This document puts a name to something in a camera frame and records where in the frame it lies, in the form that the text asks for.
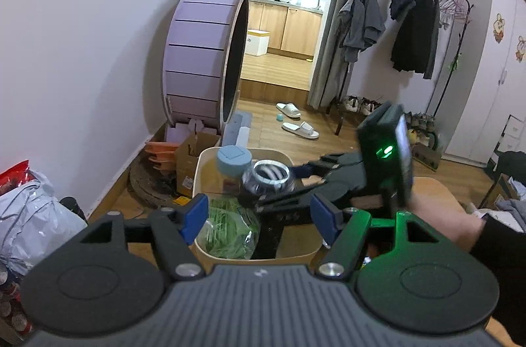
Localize round brown scratcher pad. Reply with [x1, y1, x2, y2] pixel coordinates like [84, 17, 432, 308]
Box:
[129, 156, 194, 210]

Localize pack of red soda cans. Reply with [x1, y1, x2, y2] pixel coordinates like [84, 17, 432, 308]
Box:
[0, 263, 34, 336]

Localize dark blue hanging shorts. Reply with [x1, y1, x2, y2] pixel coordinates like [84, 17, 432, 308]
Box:
[388, 0, 417, 21]

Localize white slipper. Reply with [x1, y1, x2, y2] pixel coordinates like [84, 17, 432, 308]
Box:
[281, 121, 320, 141]
[275, 103, 302, 119]

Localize clear toothpick jar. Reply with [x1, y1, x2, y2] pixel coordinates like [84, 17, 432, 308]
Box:
[216, 145, 254, 195]

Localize white drawer unit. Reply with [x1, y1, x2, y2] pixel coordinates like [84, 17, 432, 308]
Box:
[499, 115, 526, 155]

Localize white foam box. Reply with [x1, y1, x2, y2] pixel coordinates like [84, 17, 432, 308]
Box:
[246, 29, 271, 57]

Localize person's right hand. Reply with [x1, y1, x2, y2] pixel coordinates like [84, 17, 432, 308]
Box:
[409, 178, 488, 253]

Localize black clothes rack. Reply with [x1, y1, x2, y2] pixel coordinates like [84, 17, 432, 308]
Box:
[326, 0, 474, 136]

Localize purple cat exercise wheel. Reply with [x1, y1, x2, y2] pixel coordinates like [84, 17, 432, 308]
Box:
[161, 0, 252, 149]

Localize white wardrobe with stickers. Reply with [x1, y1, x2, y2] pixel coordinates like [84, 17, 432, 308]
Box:
[446, 0, 526, 167]

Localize grey hanging garment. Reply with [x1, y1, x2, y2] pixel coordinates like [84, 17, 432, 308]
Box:
[338, 0, 387, 62]

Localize stack of orange bowls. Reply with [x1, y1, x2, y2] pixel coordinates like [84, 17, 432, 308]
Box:
[145, 141, 180, 167]

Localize brown cardboard scratcher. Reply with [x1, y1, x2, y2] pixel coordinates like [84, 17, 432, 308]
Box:
[411, 142, 443, 171]

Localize row of shoes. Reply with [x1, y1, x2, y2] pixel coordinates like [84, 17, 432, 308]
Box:
[342, 94, 439, 134]

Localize cream plastic basket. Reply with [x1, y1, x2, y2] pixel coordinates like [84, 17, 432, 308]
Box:
[193, 147, 324, 262]

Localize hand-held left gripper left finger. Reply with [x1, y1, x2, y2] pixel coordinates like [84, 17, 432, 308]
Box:
[78, 193, 209, 282]

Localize red and grey plastic bag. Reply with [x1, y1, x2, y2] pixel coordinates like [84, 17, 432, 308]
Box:
[0, 160, 88, 278]

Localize bag of green vegetables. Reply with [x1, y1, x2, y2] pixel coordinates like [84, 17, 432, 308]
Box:
[197, 197, 262, 261]

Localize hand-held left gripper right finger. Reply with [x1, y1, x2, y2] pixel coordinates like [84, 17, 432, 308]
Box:
[310, 193, 443, 282]

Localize open cardboard box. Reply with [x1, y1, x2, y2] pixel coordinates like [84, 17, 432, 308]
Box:
[176, 131, 223, 198]

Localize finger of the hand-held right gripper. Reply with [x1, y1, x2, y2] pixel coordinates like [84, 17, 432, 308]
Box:
[293, 152, 362, 180]
[238, 183, 331, 226]

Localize black hanging garment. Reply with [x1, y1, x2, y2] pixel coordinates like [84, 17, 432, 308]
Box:
[390, 0, 442, 80]

